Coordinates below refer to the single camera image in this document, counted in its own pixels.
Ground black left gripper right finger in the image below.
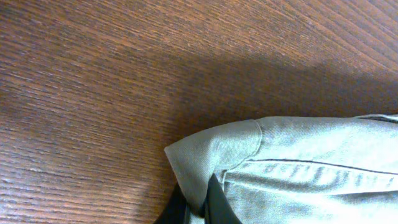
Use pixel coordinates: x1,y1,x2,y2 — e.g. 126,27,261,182
204,174,242,224

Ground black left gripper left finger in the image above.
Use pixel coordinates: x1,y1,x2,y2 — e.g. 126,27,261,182
154,184,190,224

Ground khaki shorts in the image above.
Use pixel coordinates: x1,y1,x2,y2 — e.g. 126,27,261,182
165,114,397,223

